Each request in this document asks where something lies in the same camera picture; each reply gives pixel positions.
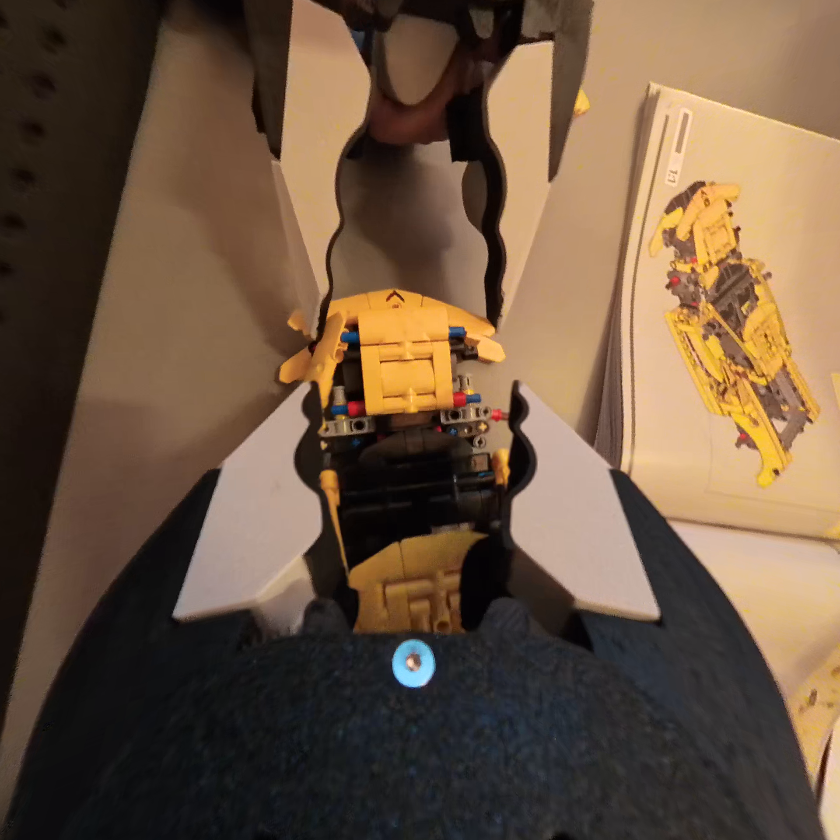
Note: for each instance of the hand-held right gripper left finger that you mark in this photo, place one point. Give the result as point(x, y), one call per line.
point(256, 538)

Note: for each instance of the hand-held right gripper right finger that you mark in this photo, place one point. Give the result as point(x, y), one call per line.
point(577, 538)

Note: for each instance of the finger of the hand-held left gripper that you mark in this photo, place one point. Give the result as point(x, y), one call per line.
point(525, 131)
point(315, 98)

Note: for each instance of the yellow brick car model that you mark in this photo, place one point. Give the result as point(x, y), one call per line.
point(400, 367)

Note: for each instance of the grey desk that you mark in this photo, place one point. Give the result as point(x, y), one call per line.
point(197, 295)

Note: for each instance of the person's left hand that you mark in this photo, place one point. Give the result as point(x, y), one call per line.
point(407, 128)

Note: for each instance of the open instruction booklet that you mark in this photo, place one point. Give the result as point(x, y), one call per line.
point(774, 197)

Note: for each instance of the black perforated panel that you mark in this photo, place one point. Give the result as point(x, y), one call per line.
point(52, 262)

